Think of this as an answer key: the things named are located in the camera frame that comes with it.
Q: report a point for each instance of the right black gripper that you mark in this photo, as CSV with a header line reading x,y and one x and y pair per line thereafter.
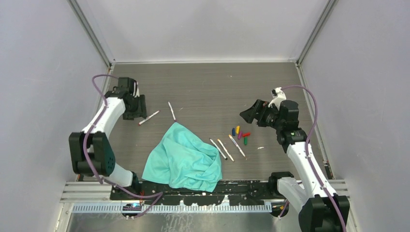
x,y
261,107

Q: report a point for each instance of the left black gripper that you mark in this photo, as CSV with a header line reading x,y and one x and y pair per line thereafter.
x,y
140,112

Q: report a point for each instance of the red-tipped white pen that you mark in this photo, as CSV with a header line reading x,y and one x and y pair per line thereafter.
x,y
148,118

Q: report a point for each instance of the magenta-tipped white pen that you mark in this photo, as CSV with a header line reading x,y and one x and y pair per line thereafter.
x,y
172,112

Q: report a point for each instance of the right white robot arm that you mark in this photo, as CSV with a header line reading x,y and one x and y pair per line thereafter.
x,y
320,208

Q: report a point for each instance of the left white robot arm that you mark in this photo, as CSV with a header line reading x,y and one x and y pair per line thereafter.
x,y
90,150

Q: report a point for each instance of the yellow-tipped white pen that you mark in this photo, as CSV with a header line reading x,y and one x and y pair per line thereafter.
x,y
237,145

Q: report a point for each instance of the orange-tipped white pen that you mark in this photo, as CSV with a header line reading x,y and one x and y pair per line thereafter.
x,y
225,149

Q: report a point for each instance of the black-tipped white pen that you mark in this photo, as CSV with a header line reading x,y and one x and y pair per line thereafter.
x,y
219,150

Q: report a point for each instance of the teal cloth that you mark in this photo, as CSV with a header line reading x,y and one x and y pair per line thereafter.
x,y
182,160

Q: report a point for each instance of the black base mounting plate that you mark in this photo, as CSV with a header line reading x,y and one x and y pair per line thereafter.
x,y
237,192

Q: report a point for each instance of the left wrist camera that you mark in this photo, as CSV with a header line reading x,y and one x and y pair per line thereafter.
x,y
136,92

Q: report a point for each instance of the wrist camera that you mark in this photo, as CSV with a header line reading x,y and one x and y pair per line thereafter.
x,y
278,97
136,92

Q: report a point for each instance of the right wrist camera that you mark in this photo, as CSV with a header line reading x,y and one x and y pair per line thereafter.
x,y
278,97

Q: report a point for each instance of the slotted aluminium rail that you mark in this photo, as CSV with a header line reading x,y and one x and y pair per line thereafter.
x,y
134,208

